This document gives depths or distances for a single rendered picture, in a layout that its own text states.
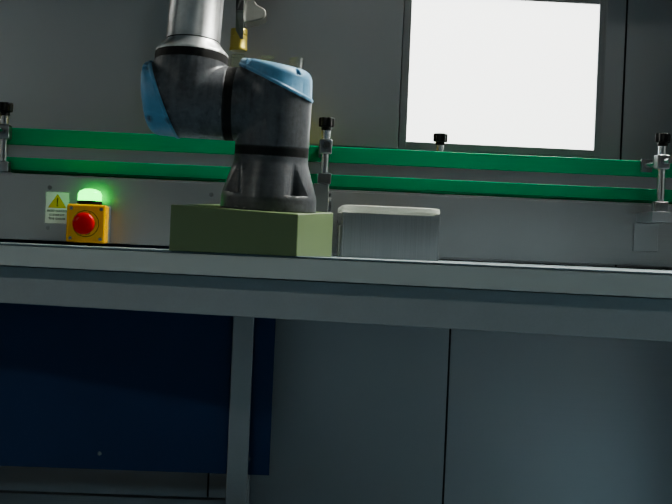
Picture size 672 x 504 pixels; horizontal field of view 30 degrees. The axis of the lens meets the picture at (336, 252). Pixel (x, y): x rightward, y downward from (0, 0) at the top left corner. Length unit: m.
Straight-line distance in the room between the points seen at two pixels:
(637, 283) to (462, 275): 0.24
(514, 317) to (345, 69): 0.97
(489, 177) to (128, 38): 0.82
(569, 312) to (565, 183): 0.73
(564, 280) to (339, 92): 1.00
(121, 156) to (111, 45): 0.39
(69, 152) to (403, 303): 0.82
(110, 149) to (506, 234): 0.78
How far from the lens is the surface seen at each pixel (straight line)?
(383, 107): 2.65
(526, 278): 1.80
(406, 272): 1.82
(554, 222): 2.51
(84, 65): 2.72
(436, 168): 2.49
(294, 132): 1.93
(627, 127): 2.77
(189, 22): 1.99
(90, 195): 2.33
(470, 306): 1.85
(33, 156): 2.43
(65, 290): 2.05
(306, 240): 1.90
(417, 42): 2.68
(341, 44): 2.67
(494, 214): 2.48
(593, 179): 2.55
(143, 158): 2.40
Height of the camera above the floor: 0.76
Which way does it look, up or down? level
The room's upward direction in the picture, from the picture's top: 2 degrees clockwise
